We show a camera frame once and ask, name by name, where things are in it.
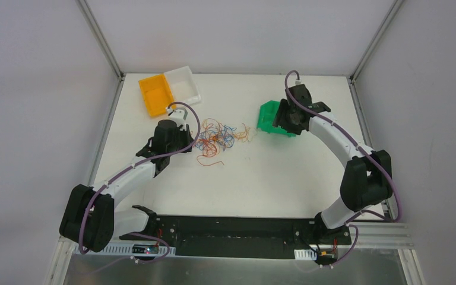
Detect orange and blue wires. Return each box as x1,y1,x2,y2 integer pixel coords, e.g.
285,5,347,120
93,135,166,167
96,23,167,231
194,118,257,167

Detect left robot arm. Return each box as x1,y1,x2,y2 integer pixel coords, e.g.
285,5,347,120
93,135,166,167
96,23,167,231
59,119,194,254

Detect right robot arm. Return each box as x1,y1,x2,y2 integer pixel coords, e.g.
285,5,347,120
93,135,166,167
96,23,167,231
273,84,394,243

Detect green plastic bin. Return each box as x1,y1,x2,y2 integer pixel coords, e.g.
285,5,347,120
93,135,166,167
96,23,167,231
256,100,296,137

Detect orange plastic bin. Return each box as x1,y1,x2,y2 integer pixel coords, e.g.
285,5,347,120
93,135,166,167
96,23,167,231
138,74,175,118

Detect white plastic bin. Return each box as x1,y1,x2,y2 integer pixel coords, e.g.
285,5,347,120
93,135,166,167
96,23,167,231
164,66,202,106

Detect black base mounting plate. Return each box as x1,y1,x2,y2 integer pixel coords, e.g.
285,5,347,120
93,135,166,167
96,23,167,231
140,216,352,259

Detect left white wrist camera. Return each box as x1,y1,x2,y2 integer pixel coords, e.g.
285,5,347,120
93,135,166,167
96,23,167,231
167,107,188,130

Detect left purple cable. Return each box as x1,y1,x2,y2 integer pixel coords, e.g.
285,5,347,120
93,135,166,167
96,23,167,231
77,102,202,272

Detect purple cable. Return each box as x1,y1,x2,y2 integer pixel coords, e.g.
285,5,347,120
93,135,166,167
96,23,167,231
284,70,404,270
77,102,202,272

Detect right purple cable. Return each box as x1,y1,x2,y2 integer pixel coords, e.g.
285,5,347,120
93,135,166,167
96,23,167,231
284,70,404,270

